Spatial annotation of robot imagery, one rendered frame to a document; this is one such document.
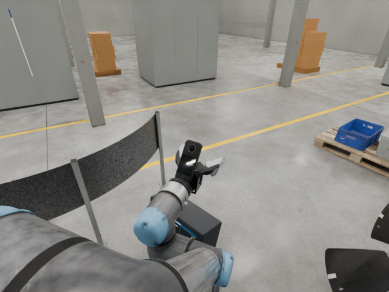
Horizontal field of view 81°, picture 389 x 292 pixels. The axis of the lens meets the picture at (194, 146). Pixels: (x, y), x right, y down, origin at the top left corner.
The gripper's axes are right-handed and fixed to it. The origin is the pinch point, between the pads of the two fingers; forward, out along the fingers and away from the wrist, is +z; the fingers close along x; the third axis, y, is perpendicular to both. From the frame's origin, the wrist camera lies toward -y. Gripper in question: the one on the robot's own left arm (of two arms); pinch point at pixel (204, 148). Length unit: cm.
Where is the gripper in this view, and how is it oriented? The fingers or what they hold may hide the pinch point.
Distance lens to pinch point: 76.0
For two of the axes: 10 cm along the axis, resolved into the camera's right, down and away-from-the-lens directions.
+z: 3.9, -4.7, 7.9
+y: -1.3, 8.2, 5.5
